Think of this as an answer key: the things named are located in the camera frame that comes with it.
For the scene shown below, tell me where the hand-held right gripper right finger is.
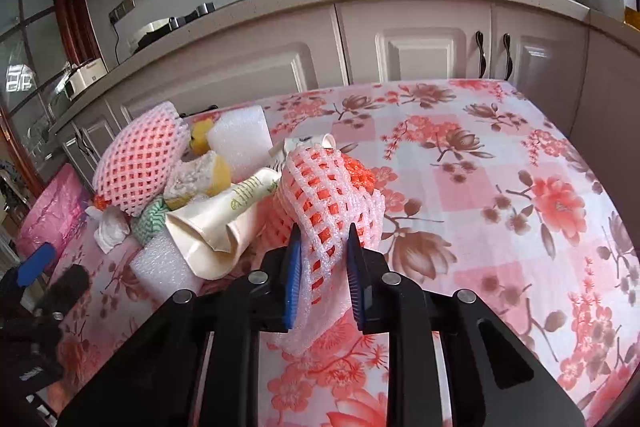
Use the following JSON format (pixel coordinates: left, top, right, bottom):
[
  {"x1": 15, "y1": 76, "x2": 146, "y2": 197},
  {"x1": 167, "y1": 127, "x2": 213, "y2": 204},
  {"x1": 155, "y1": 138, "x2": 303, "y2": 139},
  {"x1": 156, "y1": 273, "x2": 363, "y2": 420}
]
[{"x1": 345, "y1": 222, "x2": 586, "y2": 427}]

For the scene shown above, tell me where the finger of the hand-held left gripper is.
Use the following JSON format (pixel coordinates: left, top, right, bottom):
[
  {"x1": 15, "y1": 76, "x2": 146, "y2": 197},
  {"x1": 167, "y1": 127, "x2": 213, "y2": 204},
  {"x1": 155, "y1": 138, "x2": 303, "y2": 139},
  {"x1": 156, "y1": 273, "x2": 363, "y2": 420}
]
[
  {"x1": 12, "y1": 242, "x2": 58, "y2": 288},
  {"x1": 35, "y1": 264, "x2": 91, "y2": 315}
]

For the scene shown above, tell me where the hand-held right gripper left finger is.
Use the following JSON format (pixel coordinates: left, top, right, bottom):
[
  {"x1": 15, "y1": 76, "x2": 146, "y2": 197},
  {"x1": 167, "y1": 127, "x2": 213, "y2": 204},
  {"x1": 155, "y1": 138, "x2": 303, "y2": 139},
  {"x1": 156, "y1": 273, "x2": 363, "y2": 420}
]
[{"x1": 57, "y1": 224, "x2": 303, "y2": 427}]

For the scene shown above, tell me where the pink plastic bag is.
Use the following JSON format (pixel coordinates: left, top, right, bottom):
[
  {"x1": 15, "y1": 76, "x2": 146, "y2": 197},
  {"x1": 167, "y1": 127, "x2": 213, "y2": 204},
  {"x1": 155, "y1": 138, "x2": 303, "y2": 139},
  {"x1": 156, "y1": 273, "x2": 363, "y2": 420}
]
[{"x1": 17, "y1": 163, "x2": 93, "y2": 258}]

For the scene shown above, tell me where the large pomelo peel piece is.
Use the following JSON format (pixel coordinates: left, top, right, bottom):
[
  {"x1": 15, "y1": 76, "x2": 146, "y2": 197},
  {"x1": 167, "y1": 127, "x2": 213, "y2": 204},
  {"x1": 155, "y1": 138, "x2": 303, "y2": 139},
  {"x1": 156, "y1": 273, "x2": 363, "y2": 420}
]
[{"x1": 164, "y1": 151, "x2": 232, "y2": 210}]

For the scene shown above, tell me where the crumpled white tissue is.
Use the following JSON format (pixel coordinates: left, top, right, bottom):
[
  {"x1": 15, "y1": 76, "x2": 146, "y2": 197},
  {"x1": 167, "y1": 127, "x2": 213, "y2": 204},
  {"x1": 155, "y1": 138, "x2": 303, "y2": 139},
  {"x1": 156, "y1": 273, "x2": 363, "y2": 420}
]
[{"x1": 85, "y1": 204, "x2": 132, "y2": 254}]

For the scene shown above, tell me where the white foam block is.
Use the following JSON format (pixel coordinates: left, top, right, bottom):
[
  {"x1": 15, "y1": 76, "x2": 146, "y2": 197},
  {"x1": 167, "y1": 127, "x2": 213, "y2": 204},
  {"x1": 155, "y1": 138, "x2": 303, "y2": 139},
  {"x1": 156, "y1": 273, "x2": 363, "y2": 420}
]
[
  {"x1": 130, "y1": 227, "x2": 206, "y2": 303},
  {"x1": 206, "y1": 105, "x2": 273, "y2": 180}
]

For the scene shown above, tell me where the green patterned wrapper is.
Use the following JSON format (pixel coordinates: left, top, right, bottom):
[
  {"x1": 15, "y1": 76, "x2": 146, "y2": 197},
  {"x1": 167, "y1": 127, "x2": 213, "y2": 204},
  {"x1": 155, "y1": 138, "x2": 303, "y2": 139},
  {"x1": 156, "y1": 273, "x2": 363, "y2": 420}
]
[{"x1": 131, "y1": 197, "x2": 173, "y2": 248}]

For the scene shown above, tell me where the floral pink tablecloth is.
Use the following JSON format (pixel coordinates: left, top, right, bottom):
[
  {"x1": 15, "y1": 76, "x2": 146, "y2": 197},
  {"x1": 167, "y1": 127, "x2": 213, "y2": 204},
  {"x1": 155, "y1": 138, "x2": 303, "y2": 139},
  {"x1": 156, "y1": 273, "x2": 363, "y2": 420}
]
[{"x1": 20, "y1": 79, "x2": 636, "y2": 427}]

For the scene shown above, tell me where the yellow sponge on table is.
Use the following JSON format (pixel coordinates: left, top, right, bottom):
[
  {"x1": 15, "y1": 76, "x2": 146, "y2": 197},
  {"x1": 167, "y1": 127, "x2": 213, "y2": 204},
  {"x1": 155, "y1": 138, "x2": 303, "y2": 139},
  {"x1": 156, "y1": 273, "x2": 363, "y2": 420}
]
[{"x1": 189, "y1": 119, "x2": 216, "y2": 155}]

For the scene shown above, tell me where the glass sliding door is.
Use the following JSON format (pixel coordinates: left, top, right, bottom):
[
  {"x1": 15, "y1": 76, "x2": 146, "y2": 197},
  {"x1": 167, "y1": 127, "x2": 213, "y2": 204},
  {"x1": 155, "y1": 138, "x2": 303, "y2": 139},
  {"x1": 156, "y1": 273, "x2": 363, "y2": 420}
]
[{"x1": 0, "y1": 0, "x2": 66, "y2": 192}]

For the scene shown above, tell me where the white countertop appliance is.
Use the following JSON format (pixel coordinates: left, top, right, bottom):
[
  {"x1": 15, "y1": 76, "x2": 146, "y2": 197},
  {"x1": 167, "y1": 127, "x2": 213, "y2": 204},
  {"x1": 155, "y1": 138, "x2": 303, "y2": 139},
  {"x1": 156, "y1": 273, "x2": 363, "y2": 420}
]
[{"x1": 62, "y1": 59, "x2": 108, "y2": 100}]

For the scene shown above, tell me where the red curtain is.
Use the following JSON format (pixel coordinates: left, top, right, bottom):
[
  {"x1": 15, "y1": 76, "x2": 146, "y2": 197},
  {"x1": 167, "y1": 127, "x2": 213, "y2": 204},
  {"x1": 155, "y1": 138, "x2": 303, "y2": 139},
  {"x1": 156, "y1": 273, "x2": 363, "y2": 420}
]
[{"x1": 52, "y1": 0, "x2": 103, "y2": 65}]

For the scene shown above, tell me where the white kitchen base cabinet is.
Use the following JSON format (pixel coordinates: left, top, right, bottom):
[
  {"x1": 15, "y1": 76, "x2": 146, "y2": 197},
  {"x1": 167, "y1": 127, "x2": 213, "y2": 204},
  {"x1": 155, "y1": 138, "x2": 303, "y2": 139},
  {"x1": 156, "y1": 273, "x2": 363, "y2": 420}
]
[{"x1": 47, "y1": 0, "x2": 640, "y2": 188}]

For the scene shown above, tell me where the electric griddle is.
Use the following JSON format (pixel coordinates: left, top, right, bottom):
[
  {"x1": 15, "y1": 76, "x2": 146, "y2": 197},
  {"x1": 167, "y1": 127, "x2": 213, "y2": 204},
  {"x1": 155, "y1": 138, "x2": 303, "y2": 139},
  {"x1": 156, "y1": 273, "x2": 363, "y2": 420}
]
[{"x1": 131, "y1": 21, "x2": 173, "y2": 52}]

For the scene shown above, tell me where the wall socket panel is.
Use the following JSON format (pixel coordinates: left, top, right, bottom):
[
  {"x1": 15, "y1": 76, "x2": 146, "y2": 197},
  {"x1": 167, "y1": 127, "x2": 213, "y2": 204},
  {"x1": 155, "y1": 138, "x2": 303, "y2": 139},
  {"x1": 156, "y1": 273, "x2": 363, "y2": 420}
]
[{"x1": 109, "y1": 0, "x2": 137, "y2": 22}]

